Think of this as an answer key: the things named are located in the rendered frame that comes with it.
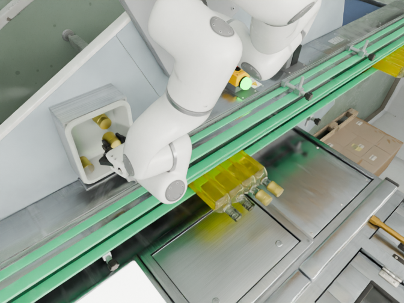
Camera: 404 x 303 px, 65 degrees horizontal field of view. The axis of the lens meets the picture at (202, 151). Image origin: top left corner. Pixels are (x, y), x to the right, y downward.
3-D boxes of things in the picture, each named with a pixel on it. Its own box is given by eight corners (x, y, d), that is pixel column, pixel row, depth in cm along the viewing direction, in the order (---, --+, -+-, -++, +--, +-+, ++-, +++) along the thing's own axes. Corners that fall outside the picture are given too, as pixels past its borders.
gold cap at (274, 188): (265, 190, 106) (275, 199, 104) (267, 184, 104) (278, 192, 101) (272, 185, 108) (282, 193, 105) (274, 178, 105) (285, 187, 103)
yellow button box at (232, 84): (220, 84, 118) (235, 93, 115) (222, 66, 113) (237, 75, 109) (234, 77, 122) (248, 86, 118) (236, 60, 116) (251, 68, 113)
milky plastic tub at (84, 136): (71, 169, 93) (85, 187, 88) (47, 108, 77) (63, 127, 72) (123, 143, 101) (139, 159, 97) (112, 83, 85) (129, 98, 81)
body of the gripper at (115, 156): (131, 190, 74) (110, 171, 82) (166, 168, 79) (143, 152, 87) (121, 165, 70) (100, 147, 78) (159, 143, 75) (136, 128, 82)
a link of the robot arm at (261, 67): (207, 42, 74) (262, 68, 66) (242, 0, 75) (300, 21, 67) (220, 67, 83) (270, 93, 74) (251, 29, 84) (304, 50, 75)
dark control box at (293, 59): (269, 61, 132) (285, 69, 127) (273, 42, 126) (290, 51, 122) (281, 55, 136) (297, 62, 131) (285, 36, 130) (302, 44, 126)
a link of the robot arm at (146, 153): (198, 71, 56) (167, 141, 72) (132, 83, 48) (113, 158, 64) (225, 106, 53) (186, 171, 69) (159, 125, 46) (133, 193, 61)
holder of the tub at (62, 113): (76, 179, 97) (88, 195, 93) (48, 107, 77) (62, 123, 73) (125, 153, 105) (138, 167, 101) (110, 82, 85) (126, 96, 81)
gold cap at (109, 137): (100, 134, 85) (109, 143, 83) (112, 128, 87) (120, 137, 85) (103, 144, 88) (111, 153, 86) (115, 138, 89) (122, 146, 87)
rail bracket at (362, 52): (342, 50, 144) (370, 62, 137) (348, 34, 139) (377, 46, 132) (347, 47, 146) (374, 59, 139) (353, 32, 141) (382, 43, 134)
